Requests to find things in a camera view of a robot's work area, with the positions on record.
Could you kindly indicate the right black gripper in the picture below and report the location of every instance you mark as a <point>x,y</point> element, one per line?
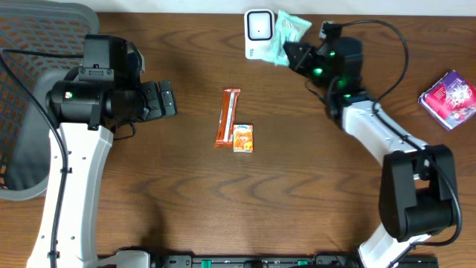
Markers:
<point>308,60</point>

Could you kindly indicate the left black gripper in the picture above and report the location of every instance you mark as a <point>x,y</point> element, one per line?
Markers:
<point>152,100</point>

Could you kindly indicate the teal snack packet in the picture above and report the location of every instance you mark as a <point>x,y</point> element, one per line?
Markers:
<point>288,28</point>

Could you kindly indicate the orange red snack bar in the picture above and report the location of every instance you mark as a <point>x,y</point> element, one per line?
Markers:
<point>224,136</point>

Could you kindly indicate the orange snack packet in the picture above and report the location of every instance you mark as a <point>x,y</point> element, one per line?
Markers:
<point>243,138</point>

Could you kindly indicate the red purple snack bag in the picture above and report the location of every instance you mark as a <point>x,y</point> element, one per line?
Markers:
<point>451,100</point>

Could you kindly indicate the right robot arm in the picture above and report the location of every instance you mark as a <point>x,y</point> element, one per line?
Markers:
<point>418,189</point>

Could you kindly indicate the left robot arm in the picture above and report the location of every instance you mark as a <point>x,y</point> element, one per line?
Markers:
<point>78,155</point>

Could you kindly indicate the white barcode scanner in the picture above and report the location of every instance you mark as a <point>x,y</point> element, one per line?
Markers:
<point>259,31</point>

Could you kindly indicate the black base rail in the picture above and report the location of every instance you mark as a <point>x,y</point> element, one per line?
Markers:
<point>186,261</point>

